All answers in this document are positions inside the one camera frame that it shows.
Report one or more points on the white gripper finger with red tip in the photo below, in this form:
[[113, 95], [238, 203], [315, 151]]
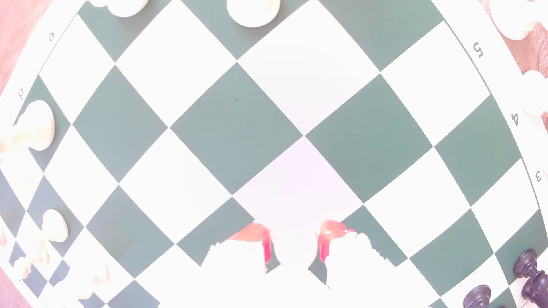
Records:
[[239, 273], [351, 265]]

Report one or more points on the white chess pawn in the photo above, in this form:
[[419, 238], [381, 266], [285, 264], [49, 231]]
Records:
[[252, 10], [55, 224], [28, 261], [295, 248]]

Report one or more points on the black chess pawn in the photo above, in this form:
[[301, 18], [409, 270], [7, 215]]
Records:
[[477, 297], [531, 273]]

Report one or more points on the white chess knight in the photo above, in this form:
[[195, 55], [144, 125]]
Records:
[[92, 278], [536, 92]]

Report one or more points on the white chess queen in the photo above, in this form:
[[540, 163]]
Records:
[[36, 126]]

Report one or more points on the white chess bishop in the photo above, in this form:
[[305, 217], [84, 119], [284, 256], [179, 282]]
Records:
[[124, 6], [513, 17]]

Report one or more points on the green white chessboard mat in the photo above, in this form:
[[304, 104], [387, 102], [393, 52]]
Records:
[[235, 128]]

